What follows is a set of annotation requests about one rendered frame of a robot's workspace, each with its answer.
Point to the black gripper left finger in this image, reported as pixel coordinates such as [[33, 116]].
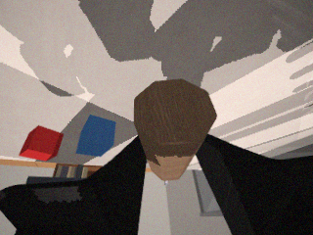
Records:
[[110, 198]]

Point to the red cube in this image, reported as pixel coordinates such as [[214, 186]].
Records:
[[41, 144]]

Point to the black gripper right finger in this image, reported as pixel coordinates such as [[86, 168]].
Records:
[[251, 190]]

